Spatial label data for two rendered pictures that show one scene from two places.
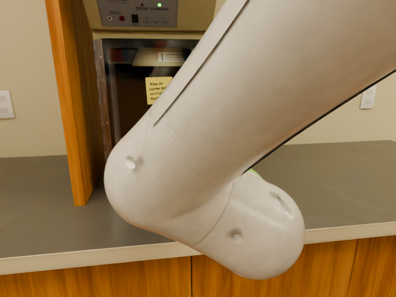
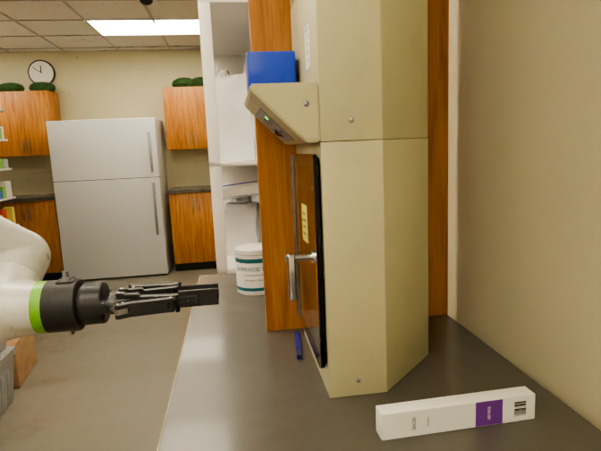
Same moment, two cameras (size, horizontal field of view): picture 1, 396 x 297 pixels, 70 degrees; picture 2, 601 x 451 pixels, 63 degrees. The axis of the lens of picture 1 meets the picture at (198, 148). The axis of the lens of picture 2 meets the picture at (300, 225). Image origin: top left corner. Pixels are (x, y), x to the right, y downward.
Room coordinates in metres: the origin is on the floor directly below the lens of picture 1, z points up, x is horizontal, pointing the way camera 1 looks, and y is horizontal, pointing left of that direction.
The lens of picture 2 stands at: (0.84, -0.88, 1.40)
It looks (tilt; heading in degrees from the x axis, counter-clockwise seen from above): 9 degrees down; 91
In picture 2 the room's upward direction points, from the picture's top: 3 degrees counter-clockwise
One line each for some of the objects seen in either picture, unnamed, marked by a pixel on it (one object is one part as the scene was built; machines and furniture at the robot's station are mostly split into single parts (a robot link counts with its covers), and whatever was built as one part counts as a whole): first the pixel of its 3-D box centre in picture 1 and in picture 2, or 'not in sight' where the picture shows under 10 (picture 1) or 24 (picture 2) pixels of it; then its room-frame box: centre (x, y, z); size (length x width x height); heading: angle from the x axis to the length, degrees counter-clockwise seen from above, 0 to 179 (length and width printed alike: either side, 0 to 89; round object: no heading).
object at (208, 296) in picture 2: not in sight; (198, 297); (0.63, -0.03, 1.14); 0.07 x 0.01 x 0.03; 9
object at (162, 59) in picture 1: (155, 111); (307, 250); (0.83, 0.12, 1.19); 0.30 x 0.01 x 0.40; 98
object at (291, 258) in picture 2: not in sight; (300, 275); (0.82, 0.01, 1.17); 0.05 x 0.03 x 0.10; 8
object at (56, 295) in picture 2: not in sight; (67, 302); (0.40, -0.05, 1.15); 0.09 x 0.06 x 0.12; 99
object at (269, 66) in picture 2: not in sight; (270, 77); (0.77, 0.21, 1.56); 0.10 x 0.10 x 0.09; 9
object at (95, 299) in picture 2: not in sight; (111, 302); (0.48, -0.04, 1.14); 0.09 x 0.08 x 0.07; 9
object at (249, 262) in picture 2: not in sight; (255, 268); (0.65, 0.70, 1.02); 0.13 x 0.13 x 0.15
